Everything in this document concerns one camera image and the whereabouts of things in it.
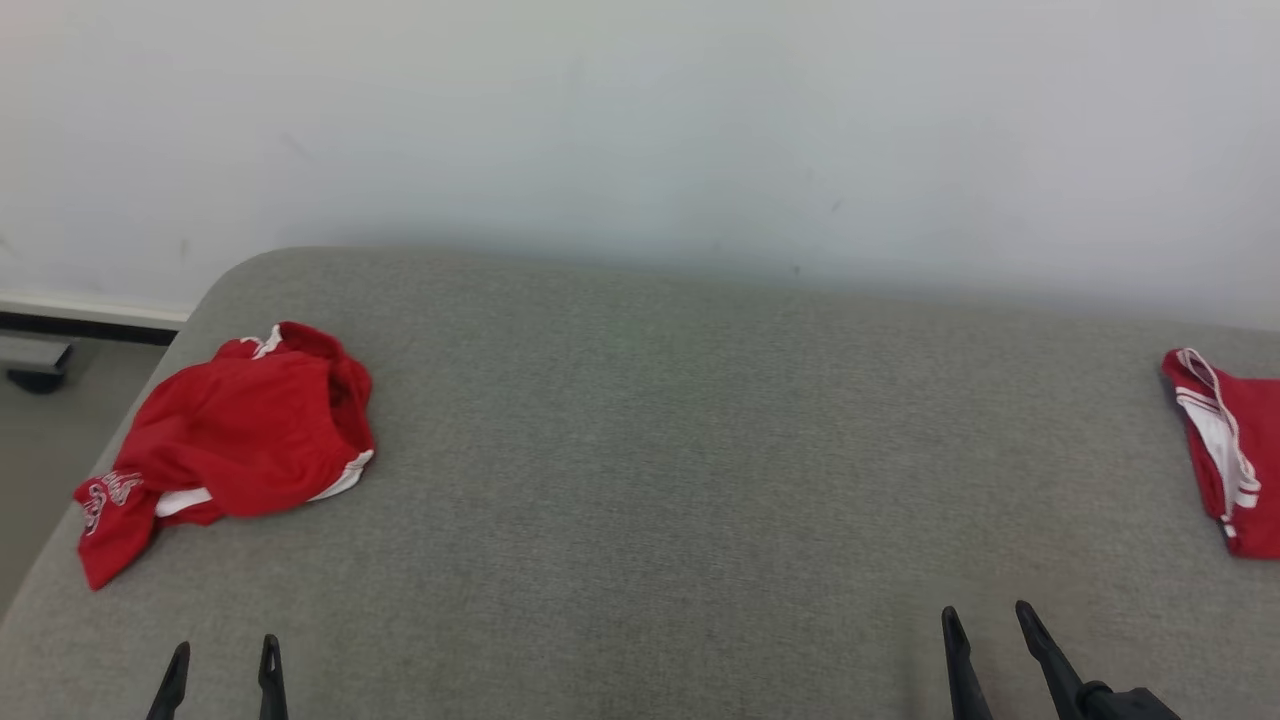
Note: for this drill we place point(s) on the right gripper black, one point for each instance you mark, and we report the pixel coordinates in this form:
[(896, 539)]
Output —
[(1125, 705)]

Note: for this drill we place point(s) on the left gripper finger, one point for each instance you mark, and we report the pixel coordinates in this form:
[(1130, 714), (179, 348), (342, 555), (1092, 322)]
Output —
[(170, 690), (272, 685)]

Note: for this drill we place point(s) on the red white basketball shorts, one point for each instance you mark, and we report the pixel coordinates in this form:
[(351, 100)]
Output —
[(240, 440)]

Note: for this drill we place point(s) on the red white basketball jersey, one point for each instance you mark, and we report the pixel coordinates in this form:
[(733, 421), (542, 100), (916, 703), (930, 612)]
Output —
[(1255, 460)]

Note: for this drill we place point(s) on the grey wheeled base foot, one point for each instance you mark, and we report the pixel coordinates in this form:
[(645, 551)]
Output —
[(35, 360)]

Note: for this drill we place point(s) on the dark wall skirting strip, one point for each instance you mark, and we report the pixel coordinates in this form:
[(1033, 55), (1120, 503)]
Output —
[(80, 326)]

